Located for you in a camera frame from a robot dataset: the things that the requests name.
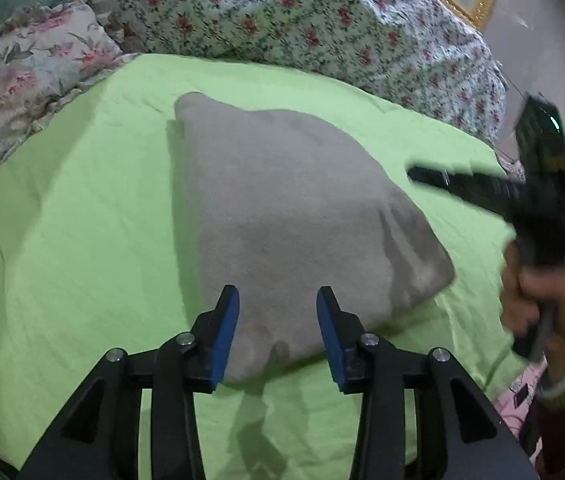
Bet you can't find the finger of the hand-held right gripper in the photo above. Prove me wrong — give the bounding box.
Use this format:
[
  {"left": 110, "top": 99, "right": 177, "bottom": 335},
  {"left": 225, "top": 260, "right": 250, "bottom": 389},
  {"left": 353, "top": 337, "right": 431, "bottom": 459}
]
[{"left": 407, "top": 164, "right": 528, "bottom": 217}]

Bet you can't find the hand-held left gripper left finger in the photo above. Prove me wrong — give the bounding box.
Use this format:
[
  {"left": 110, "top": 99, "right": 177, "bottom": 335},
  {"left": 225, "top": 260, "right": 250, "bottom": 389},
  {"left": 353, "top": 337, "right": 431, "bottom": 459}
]
[{"left": 15, "top": 285, "right": 240, "bottom": 480}]

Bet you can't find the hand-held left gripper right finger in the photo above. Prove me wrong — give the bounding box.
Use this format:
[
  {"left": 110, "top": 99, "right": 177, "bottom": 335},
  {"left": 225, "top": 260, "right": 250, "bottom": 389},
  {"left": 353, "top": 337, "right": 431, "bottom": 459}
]
[{"left": 316, "top": 286, "right": 543, "bottom": 480}]

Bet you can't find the beige patterned knit sweater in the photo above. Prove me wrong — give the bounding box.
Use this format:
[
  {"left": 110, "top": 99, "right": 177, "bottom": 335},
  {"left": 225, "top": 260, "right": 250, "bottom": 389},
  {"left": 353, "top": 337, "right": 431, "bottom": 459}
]
[{"left": 172, "top": 91, "right": 457, "bottom": 386}]

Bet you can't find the light green bed sheet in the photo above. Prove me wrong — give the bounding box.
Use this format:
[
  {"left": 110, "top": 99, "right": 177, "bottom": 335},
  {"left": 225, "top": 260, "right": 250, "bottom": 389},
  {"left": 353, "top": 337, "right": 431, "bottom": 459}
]
[{"left": 0, "top": 52, "right": 530, "bottom": 480}]

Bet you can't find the red flower print quilt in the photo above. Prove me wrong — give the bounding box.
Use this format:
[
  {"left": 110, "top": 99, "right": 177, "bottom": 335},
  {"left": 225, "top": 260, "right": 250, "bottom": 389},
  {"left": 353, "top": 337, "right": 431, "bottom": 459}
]
[{"left": 80, "top": 0, "right": 508, "bottom": 148}]

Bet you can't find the pink floral ruffled pillow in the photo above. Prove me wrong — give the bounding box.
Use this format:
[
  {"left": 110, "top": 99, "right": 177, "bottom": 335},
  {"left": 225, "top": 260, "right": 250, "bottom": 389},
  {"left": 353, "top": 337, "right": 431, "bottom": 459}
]
[{"left": 0, "top": 0, "right": 126, "bottom": 186}]

